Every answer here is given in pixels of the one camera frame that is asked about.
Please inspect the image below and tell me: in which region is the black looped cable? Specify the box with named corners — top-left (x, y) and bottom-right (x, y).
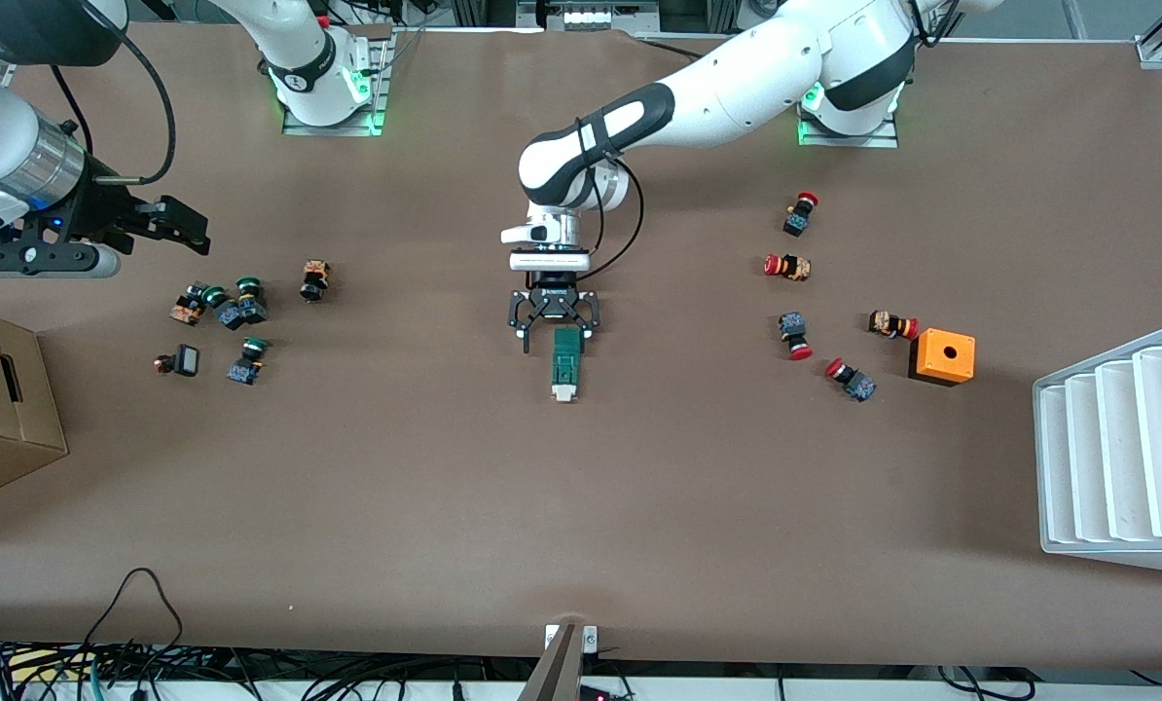
top-left (80, 567), bottom-right (185, 673)

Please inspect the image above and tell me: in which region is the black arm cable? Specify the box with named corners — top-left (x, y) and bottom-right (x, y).
top-left (573, 117), bottom-right (645, 285)
top-left (51, 24), bottom-right (178, 186)

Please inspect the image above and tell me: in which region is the green pushbutton blue contact block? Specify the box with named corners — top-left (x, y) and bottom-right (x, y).
top-left (201, 285), bottom-right (246, 332)
top-left (236, 277), bottom-right (271, 325)
top-left (226, 336), bottom-right (271, 386)

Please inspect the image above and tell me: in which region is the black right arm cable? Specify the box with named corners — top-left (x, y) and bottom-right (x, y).
top-left (51, 24), bottom-right (178, 186)

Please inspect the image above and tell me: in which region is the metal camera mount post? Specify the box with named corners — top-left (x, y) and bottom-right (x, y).
top-left (518, 623), bottom-right (601, 701)

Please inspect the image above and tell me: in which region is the red mushroom button blue block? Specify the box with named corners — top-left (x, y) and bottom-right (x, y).
top-left (782, 191), bottom-right (819, 238)
top-left (824, 356), bottom-right (878, 403)
top-left (778, 312), bottom-right (815, 362)

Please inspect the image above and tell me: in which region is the green load switch white handle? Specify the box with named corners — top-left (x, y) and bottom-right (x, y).
top-left (550, 327), bottom-right (584, 404)

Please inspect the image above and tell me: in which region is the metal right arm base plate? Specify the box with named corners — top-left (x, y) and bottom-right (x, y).
top-left (281, 29), bottom-right (392, 137)

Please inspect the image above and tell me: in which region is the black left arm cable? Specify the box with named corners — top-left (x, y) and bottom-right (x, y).
top-left (573, 117), bottom-right (645, 285)

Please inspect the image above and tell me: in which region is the yellow tag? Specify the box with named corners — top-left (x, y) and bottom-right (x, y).
top-left (12, 650), bottom-right (91, 683)

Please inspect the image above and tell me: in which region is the black cable bundle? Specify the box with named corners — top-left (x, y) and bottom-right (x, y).
top-left (0, 638), bottom-right (543, 701)

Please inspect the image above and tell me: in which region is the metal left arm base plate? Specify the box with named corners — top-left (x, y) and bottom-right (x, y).
top-left (797, 88), bottom-right (901, 149)

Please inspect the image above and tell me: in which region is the white slotted tray rack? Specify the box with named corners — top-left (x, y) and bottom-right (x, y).
top-left (1032, 324), bottom-right (1162, 577)

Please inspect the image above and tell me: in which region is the orange button enclosure box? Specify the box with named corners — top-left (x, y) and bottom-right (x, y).
top-left (908, 328), bottom-right (977, 388)

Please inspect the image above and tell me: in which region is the white rectangular pushbutton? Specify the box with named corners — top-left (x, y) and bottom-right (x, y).
top-left (153, 344), bottom-right (200, 379)

